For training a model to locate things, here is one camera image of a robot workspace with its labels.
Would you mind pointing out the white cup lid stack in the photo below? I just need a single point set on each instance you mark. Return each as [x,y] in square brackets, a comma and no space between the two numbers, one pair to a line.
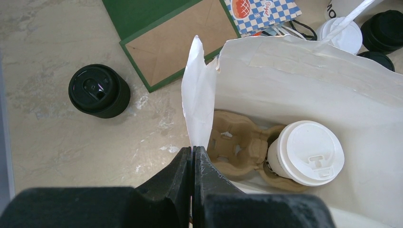
[349,39]

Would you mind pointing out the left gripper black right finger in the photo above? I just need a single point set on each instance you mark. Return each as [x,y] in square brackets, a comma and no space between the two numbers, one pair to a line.
[217,203]

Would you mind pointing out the green paper bag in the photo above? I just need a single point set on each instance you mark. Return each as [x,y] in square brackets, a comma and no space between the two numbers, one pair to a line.
[156,35]

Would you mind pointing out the brown pulp cup carrier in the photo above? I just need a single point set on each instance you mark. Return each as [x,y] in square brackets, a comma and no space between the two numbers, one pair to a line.
[238,149]

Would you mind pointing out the white paper cup stack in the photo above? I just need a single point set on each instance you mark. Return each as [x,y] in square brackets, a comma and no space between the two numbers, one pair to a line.
[341,8]

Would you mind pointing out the blue checkered paper bag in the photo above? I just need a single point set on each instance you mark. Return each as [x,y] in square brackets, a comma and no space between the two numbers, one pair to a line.
[266,18]

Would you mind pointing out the brown kraft paper bag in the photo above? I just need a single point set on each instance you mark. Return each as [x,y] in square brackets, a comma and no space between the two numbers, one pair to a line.
[285,79]

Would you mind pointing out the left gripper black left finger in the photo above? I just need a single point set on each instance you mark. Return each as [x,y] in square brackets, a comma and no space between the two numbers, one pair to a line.
[161,202]

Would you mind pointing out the small black lid stack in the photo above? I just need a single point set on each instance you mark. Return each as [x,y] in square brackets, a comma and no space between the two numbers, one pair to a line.
[99,91]

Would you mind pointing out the white paper coffee cup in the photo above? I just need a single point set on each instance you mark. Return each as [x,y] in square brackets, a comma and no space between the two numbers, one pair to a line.
[273,162]

